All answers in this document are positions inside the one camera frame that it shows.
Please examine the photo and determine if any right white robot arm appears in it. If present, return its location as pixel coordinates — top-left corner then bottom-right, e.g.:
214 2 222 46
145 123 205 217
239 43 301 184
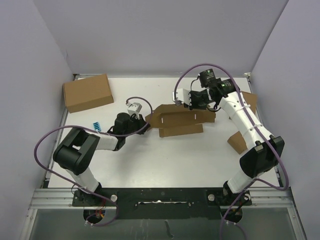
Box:
172 64 285 205

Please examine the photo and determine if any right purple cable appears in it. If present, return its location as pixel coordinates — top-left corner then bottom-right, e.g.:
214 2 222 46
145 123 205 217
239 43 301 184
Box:
174 63 291 240

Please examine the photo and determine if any blue plastic rack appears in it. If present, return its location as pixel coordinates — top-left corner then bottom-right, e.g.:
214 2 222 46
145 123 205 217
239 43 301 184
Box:
92 122 102 132

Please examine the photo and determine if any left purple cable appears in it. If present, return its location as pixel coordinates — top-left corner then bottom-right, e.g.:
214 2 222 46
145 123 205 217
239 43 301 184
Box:
34 96 154 227

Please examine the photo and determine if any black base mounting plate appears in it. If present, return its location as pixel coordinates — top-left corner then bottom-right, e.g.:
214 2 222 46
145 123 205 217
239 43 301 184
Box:
72 187 252 223

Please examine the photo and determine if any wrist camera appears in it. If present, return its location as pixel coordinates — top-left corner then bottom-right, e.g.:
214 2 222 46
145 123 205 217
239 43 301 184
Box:
172 91 182 106
126 102 142 116

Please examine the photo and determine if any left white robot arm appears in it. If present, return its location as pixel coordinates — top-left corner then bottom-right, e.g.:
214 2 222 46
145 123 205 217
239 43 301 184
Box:
53 112 151 206

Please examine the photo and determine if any purple cable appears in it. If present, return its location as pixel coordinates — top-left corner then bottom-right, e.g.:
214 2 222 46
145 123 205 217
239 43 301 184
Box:
34 96 154 227
174 63 291 240

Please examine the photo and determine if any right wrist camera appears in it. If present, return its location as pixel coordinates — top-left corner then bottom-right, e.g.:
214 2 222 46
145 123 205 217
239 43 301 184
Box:
172 91 182 106

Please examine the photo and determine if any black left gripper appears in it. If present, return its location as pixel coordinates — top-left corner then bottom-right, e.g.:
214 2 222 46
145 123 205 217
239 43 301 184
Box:
123 112 150 137

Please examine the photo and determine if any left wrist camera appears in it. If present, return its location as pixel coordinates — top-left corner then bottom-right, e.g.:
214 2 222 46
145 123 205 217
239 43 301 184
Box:
126 102 142 116

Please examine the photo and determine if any cardboard box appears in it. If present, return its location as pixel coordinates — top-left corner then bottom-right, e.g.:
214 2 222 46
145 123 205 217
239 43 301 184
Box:
145 104 216 138
241 91 258 115
227 131 247 155
63 74 114 113

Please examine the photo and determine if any aluminium table frame rail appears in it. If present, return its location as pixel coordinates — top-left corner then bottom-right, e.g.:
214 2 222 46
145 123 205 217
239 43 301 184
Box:
29 76 307 240

